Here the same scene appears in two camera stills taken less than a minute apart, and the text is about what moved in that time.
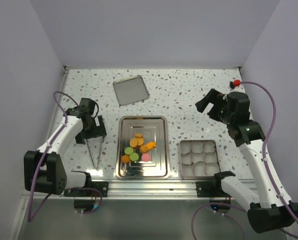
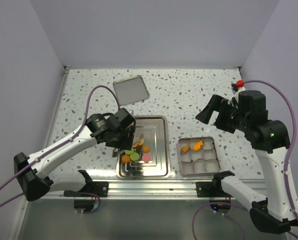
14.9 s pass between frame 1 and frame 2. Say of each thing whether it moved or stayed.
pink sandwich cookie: stayed
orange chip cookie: stayed
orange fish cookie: moved
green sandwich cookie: stayed
